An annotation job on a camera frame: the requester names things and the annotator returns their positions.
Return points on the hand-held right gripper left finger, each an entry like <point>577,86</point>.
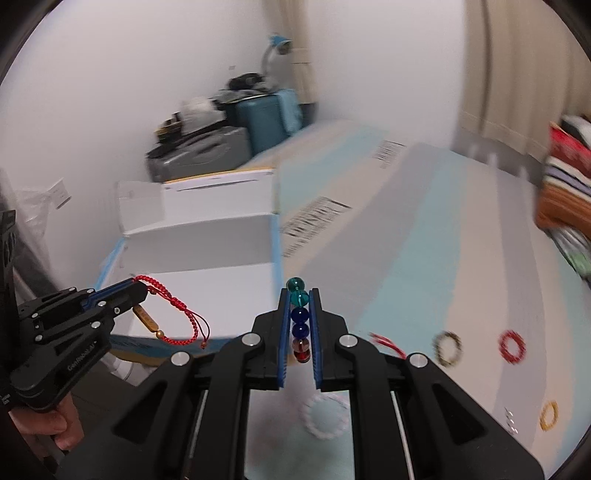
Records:
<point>285,332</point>

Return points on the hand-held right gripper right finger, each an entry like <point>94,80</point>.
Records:
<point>315,332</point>

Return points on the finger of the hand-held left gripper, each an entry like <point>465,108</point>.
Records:
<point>127,300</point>
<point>111,291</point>

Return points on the white and yellow cardboard box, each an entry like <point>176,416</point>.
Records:
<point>207,295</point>

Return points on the person's left hand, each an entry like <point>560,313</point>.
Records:
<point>46,422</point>

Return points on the clear plastic bag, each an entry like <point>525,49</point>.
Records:
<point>37,207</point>

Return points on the striped mattress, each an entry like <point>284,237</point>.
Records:
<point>415,230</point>

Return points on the grey suitcase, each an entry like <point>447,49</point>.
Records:
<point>203,154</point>

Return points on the white bag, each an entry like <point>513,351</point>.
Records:
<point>198,113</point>

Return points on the teal suitcase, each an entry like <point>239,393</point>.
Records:
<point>265,120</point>

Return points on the dark clothes pile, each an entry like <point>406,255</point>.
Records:
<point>247,82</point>

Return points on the floral quilt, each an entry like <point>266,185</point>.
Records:
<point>575,251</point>

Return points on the beige curtain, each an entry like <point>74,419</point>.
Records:
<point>302,55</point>
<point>517,69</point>

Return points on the blue desk lamp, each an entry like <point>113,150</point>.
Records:
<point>279,44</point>

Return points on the striped pillow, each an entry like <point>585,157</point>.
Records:
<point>565,184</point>

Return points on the white wall socket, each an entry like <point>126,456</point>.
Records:
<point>60,194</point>

